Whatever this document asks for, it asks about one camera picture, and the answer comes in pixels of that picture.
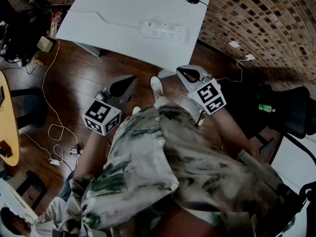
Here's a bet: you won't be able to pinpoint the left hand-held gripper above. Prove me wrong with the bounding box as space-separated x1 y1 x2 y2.
82 75 138 136

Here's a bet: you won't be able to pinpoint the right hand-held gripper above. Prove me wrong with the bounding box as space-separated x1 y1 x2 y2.
176 65 227 116

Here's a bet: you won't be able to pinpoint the white power strip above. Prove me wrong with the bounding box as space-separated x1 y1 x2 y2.
140 20 190 43

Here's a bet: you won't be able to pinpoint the person's left forearm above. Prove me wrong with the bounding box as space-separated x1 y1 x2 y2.
73 129 117 180

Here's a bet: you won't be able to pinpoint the person's right forearm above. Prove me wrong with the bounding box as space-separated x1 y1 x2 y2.
212 107 258 158

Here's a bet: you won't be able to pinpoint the person's right white shoe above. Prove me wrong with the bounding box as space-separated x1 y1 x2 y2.
150 76 164 101

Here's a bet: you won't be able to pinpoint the person's beige trousers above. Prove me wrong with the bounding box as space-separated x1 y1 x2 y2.
154 96 171 109

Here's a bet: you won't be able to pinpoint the white table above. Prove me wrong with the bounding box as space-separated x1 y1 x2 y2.
55 0 211 79

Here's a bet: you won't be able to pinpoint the green drink bottle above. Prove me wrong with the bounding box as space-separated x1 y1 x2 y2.
258 104 276 113

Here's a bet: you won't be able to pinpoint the black stool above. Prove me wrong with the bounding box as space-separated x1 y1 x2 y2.
10 87 49 130

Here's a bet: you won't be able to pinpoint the person's green white patterned shirt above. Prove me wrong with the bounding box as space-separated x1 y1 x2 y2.
59 102 299 237

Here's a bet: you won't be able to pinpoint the white bottle red label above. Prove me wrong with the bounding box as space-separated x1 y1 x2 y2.
52 10 63 25

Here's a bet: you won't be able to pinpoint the black office chair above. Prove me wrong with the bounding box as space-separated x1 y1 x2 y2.
245 82 316 166

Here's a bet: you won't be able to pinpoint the black swivel chair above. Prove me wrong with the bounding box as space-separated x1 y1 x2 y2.
0 0 51 67

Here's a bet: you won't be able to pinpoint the light wooden desk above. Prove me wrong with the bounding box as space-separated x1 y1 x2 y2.
0 70 20 167

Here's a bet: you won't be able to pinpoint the white furniture panel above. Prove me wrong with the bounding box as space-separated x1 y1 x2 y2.
270 134 316 208

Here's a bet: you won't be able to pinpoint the pale wall outlet cable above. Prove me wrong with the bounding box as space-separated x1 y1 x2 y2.
216 59 248 83

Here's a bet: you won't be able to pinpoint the white power strip cord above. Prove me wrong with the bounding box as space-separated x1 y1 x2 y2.
69 9 142 29

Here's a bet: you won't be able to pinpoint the long white floor cable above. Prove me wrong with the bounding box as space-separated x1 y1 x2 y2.
41 40 79 162

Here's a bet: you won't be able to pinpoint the thin white floor cable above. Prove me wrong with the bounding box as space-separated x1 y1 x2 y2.
19 128 53 160

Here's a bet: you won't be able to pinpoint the black metal frame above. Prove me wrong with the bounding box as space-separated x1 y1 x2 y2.
15 170 48 211

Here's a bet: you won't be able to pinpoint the black chest camera mount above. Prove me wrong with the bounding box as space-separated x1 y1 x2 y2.
278 181 316 237

